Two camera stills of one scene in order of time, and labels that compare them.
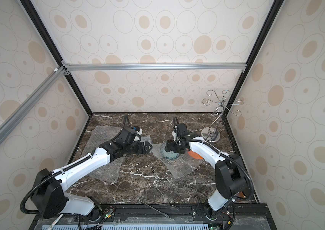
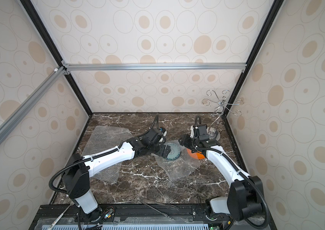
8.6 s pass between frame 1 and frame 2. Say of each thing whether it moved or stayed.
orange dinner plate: stayed
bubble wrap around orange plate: stayed
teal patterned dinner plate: stayed
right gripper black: moved
